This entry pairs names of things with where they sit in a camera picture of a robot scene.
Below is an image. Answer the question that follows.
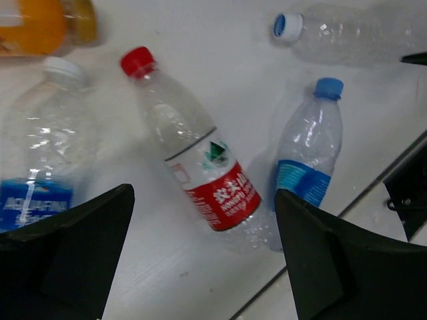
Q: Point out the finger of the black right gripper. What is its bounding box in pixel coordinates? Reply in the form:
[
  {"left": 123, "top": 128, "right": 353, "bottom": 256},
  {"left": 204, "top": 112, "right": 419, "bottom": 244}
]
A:
[{"left": 400, "top": 52, "right": 427, "bottom": 66}]

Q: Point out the blue-cap blue-label water bottle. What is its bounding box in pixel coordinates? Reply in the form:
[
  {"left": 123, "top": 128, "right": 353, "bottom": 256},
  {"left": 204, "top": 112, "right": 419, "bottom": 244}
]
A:
[{"left": 275, "top": 77, "right": 344, "bottom": 207}]

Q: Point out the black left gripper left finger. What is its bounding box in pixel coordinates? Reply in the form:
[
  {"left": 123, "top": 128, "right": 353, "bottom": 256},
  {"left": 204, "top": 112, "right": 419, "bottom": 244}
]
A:
[{"left": 1, "top": 184, "right": 135, "bottom": 319}]

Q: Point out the white-cap Aquafina water bottle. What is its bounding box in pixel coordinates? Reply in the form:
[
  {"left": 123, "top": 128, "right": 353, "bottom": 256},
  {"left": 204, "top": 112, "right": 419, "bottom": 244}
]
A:
[{"left": 1, "top": 57, "right": 98, "bottom": 232}]

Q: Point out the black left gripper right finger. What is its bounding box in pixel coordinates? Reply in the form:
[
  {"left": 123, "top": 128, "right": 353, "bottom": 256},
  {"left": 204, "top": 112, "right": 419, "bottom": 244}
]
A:
[{"left": 275, "top": 190, "right": 426, "bottom": 319}]

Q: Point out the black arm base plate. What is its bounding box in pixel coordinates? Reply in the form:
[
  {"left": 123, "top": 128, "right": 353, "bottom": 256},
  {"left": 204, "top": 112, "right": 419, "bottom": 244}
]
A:
[{"left": 384, "top": 140, "right": 426, "bottom": 240}]

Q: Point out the red-cap Nongfu water bottle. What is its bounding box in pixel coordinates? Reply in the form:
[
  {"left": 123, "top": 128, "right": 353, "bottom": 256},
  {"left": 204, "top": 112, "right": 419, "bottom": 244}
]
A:
[{"left": 120, "top": 47, "right": 282, "bottom": 253}]

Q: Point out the orange juice bottle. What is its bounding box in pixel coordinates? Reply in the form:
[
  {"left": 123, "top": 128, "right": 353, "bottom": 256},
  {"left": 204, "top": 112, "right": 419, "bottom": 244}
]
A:
[{"left": 1, "top": 0, "right": 99, "bottom": 57}]

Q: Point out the clear bottle blue-white cap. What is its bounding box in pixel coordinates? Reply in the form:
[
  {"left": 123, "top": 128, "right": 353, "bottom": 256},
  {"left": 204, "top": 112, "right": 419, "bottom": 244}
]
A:
[{"left": 271, "top": 1, "right": 426, "bottom": 67}]

